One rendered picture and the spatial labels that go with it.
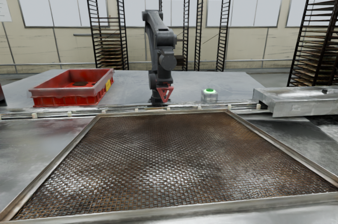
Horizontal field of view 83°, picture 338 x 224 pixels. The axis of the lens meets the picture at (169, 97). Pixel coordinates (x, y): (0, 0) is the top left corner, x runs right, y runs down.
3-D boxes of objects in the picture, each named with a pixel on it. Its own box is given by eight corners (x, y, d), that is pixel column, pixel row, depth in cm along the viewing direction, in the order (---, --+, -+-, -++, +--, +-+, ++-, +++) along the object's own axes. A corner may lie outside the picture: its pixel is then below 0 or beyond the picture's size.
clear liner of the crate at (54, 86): (115, 80, 142) (114, 67, 139) (98, 106, 97) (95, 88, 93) (69, 81, 140) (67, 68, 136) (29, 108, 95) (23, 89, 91)
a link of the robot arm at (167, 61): (175, 33, 76) (153, 33, 74) (182, 35, 66) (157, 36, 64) (174, 63, 80) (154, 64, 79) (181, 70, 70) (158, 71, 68)
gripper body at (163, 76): (170, 77, 86) (170, 61, 83) (173, 85, 76) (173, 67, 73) (156, 78, 85) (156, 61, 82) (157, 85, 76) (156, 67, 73)
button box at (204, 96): (213, 107, 105) (215, 88, 101) (218, 113, 98) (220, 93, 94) (198, 108, 104) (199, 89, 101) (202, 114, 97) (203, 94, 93)
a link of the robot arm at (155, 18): (160, 19, 109) (141, 19, 106) (161, 8, 105) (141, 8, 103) (178, 48, 74) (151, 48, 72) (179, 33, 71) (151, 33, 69)
